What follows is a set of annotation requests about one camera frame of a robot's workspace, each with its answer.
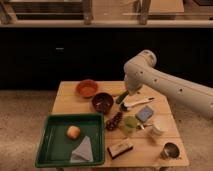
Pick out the grey folded cloth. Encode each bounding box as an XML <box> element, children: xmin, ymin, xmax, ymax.
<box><xmin>70</xmin><ymin>136</ymin><xmax>94</xmax><ymax>163</ymax></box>

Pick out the orange round fruit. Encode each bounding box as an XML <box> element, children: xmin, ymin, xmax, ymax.
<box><xmin>67</xmin><ymin>126</ymin><xmax>81</xmax><ymax>140</ymax></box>

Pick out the bunch of dark grapes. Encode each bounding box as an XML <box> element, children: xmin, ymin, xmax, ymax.
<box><xmin>105</xmin><ymin>112</ymin><xmax>123</xmax><ymax>131</ymax></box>

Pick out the green plastic tray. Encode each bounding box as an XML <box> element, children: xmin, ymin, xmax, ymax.
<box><xmin>35</xmin><ymin>113</ymin><xmax>105</xmax><ymax>168</ymax></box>

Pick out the metal cup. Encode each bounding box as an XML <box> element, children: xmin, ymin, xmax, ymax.
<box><xmin>160</xmin><ymin>142</ymin><xmax>180</xmax><ymax>159</ymax></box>

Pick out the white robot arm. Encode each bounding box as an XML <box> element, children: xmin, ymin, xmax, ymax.
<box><xmin>124</xmin><ymin>50</ymin><xmax>213</xmax><ymax>119</ymax></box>

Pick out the yellow corn cob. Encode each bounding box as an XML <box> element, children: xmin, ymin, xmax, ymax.
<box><xmin>109</xmin><ymin>90</ymin><xmax>125</xmax><ymax>97</ymax></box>

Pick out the blue sponge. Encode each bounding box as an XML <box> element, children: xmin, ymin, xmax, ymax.
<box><xmin>135</xmin><ymin>106</ymin><xmax>153</xmax><ymax>123</ymax></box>

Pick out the white round container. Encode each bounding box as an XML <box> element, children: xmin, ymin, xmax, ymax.
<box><xmin>150</xmin><ymin>116</ymin><xmax>168</xmax><ymax>136</ymax></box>

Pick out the green plastic cup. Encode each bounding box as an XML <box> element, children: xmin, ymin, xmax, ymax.
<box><xmin>122</xmin><ymin>116</ymin><xmax>137</xmax><ymax>133</ymax></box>

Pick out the green pepper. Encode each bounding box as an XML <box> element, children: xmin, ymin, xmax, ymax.
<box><xmin>115</xmin><ymin>91</ymin><xmax>129</xmax><ymax>104</ymax></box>

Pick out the orange bowl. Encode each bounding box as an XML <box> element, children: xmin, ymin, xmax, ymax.
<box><xmin>76</xmin><ymin>79</ymin><xmax>98</xmax><ymax>98</ymax></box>

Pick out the dark purple bowl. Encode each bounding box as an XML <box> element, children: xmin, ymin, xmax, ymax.
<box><xmin>92</xmin><ymin>92</ymin><xmax>114</xmax><ymax>114</ymax></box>

